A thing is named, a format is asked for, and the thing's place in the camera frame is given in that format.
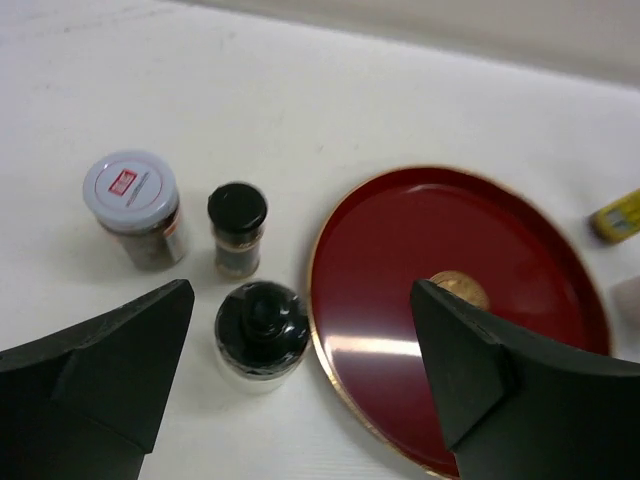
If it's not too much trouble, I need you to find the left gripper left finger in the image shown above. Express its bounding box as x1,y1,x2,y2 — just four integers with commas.
1,279,195,479

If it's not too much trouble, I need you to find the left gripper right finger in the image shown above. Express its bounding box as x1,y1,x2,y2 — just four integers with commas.
410,280,639,479

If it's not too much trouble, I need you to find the black-top white salt grinder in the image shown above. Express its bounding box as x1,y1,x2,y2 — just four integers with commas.
213,280,311,394

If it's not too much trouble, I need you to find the silver-lid blue-label jar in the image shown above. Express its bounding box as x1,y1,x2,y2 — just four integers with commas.
612,276,640,330

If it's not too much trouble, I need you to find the red round lacquer tray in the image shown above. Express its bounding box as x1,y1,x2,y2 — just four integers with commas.
308,166,612,479

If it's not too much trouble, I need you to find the white-lid dark spice jar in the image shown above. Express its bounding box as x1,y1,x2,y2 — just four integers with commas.
82,150,187,271

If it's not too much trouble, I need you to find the small yellow-label oil bottle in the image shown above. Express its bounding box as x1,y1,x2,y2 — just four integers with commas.
588,189,640,244

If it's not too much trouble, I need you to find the black-cap pepper shaker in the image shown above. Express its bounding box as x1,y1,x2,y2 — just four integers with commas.
207,181,268,279

